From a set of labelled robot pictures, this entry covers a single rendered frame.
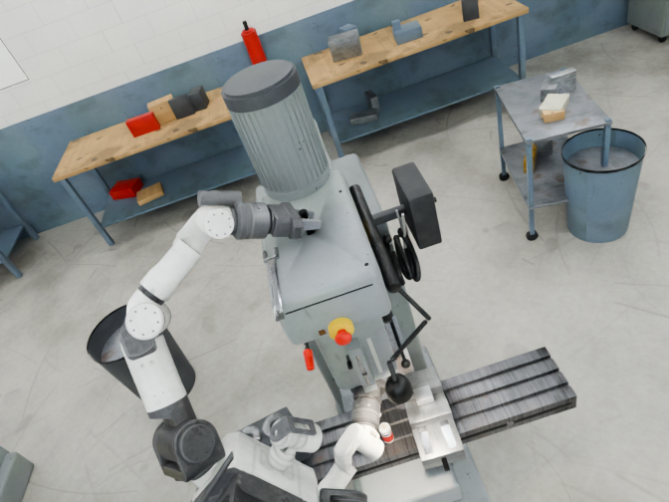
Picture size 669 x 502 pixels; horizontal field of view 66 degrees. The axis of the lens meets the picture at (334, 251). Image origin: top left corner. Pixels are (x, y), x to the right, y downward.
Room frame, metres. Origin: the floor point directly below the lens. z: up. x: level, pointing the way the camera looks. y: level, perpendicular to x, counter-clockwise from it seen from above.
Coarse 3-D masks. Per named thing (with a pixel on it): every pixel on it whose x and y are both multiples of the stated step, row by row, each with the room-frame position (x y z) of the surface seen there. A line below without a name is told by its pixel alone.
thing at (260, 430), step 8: (272, 416) 1.12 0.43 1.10; (280, 416) 1.11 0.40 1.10; (256, 424) 1.12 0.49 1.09; (264, 424) 1.10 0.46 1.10; (272, 424) 1.10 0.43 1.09; (248, 432) 1.09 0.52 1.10; (256, 432) 1.08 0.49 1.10; (264, 432) 1.08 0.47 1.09; (264, 440) 1.05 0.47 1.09; (296, 456) 1.03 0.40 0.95; (304, 456) 1.03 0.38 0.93
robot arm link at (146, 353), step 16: (144, 304) 0.85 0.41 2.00; (128, 320) 0.83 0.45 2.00; (144, 320) 0.82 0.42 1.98; (160, 320) 0.82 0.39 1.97; (128, 336) 0.81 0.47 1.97; (144, 336) 0.80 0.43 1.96; (160, 336) 0.83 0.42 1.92; (128, 352) 0.79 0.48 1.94; (144, 352) 0.79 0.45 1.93; (160, 352) 0.80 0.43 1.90; (128, 368) 0.80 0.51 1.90; (144, 368) 0.78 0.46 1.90; (160, 368) 0.77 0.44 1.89; (144, 384) 0.75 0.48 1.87; (160, 384) 0.75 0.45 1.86; (176, 384) 0.76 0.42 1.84; (144, 400) 0.74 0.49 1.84; (160, 400) 0.73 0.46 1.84; (176, 400) 0.73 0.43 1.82
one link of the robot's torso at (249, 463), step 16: (240, 432) 0.73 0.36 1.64; (224, 448) 0.68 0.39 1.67; (240, 448) 0.67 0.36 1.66; (256, 448) 0.68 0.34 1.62; (224, 464) 0.59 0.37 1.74; (240, 464) 0.62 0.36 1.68; (256, 464) 0.63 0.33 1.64; (272, 464) 0.64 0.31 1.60; (288, 464) 0.63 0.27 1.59; (304, 464) 0.67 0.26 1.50; (192, 480) 0.63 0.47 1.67; (208, 480) 0.61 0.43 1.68; (224, 480) 0.59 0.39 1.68; (240, 480) 0.57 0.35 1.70; (256, 480) 0.58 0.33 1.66; (272, 480) 0.59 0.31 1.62; (288, 480) 0.60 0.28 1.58; (304, 480) 0.61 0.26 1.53; (208, 496) 0.58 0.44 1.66; (224, 496) 0.56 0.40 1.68; (240, 496) 0.53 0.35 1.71; (256, 496) 0.54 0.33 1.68; (272, 496) 0.55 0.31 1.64; (288, 496) 0.56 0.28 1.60; (304, 496) 0.56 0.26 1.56
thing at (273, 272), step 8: (264, 256) 0.99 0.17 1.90; (272, 256) 0.98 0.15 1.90; (272, 264) 0.95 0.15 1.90; (272, 272) 0.93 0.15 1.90; (272, 280) 0.90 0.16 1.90; (272, 288) 0.87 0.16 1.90; (272, 296) 0.85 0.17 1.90; (280, 296) 0.84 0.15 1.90; (280, 304) 0.81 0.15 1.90; (280, 312) 0.79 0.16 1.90; (280, 320) 0.77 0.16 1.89
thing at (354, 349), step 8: (352, 344) 0.93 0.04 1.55; (360, 344) 0.94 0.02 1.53; (352, 352) 0.91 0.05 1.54; (360, 352) 0.91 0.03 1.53; (352, 360) 0.91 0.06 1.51; (360, 360) 0.91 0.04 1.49; (360, 368) 0.91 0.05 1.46; (368, 368) 0.91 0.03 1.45; (360, 376) 0.91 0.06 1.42; (368, 376) 0.91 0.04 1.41; (368, 384) 0.91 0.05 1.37
